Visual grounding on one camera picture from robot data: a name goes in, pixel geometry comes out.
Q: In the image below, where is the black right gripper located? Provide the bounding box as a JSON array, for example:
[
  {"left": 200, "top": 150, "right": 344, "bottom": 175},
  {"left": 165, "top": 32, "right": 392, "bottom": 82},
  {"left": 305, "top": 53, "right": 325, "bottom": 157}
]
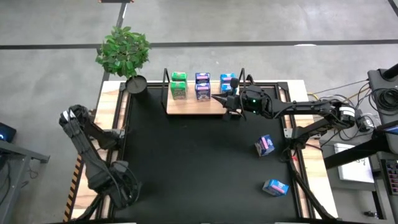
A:
[{"left": 211, "top": 78, "right": 246, "bottom": 121}]

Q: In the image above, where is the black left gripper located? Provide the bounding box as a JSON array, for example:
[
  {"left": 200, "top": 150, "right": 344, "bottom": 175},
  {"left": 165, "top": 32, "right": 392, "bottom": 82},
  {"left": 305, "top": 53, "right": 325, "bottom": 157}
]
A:
[{"left": 108, "top": 161, "right": 142, "bottom": 209}]

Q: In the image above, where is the green Apple Jacks cereal box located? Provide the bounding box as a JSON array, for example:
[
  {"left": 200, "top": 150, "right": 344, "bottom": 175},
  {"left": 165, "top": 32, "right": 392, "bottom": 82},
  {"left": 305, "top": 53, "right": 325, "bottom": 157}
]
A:
[
  {"left": 170, "top": 80, "right": 188, "bottom": 101},
  {"left": 171, "top": 71, "right": 188, "bottom": 82}
]

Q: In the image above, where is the yellow black hazard strip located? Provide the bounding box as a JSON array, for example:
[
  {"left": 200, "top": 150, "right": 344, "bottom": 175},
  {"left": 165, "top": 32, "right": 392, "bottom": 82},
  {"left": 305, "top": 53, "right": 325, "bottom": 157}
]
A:
[{"left": 63, "top": 154, "right": 85, "bottom": 222}]

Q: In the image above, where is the black table mat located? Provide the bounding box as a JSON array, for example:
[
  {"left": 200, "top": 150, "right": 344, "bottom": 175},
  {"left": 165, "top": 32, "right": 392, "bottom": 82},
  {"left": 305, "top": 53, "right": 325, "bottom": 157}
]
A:
[{"left": 113, "top": 86, "right": 299, "bottom": 220}]

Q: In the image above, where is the black plant pot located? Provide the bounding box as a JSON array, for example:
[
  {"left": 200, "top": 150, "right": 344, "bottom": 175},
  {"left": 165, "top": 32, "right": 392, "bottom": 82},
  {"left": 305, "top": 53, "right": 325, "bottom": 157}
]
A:
[{"left": 125, "top": 74, "right": 148, "bottom": 95}]

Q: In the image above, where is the grey metal desk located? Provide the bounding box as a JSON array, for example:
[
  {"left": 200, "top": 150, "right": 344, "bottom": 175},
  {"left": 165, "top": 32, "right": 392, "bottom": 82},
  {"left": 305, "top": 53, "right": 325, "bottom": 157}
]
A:
[{"left": 0, "top": 139, "right": 50, "bottom": 224}]

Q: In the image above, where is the green leafy plant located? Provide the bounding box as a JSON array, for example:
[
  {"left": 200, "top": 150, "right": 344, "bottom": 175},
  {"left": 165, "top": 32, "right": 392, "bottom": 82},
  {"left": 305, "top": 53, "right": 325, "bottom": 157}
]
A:
[{"left": 95, "top": 26, "right": 153, "bottom": 78}]

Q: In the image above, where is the dark blue device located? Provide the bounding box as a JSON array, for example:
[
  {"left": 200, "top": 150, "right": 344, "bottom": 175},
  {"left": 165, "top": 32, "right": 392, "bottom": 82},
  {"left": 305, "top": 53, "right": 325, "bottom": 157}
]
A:
[{"left": 0, "top": 122, "right": 17, "bottom": 143}]

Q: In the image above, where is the black support beam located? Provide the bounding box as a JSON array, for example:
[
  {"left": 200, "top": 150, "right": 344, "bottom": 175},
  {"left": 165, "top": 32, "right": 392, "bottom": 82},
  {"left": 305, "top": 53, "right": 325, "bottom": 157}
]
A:
[{"left": 323, "top": 133, "right": 398, "bottom": 170}]

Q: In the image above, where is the black power adapter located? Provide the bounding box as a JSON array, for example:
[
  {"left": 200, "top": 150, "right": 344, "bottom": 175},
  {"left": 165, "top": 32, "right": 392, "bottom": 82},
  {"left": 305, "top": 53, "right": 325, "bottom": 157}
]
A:
[{"left": 351, "top": 108, "right": 374, "bottom": 133}]

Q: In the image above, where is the white board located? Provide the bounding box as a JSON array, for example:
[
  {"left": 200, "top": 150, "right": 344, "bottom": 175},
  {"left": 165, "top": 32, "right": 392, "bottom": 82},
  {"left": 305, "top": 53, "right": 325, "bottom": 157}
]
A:
[{"left": 334, "top": 143, "right": 376, "bottom": 184}]

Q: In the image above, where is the grey side desk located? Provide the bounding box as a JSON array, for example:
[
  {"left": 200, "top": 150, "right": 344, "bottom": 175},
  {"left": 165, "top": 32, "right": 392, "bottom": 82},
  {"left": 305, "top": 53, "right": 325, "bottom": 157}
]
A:
[{"left": 367, "top": 63, "right": 398, "bottom": 125}]

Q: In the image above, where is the backlit black keyboard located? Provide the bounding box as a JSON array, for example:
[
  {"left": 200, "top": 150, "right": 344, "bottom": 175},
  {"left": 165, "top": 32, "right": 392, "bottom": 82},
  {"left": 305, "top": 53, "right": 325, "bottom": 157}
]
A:
[{"left": 381, "top": 158, "right": 398, "bottom": 195}]

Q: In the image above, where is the black cable bundle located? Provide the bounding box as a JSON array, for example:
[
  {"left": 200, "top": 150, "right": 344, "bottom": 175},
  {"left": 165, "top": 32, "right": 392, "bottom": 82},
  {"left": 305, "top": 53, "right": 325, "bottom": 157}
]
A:
[
  {"left": 74, "top": 189, "right": 108, "bottom": 222},
  {"left": 285, "top": 148, "right": 335, "bottom": 221}
]

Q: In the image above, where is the black metal table frame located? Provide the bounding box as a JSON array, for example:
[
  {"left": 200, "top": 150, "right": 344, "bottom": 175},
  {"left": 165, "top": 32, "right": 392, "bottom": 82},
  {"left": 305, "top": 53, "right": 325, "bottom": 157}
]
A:
[{"left": 105, "top": 81, "right": 312, "bottom": 220}]

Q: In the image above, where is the coiled black cable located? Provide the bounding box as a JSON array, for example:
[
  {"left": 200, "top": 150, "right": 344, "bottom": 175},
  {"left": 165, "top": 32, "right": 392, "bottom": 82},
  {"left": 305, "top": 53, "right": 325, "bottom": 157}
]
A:
[{"left": 371, "top": 88, "right": 398, "bottom": 113}]

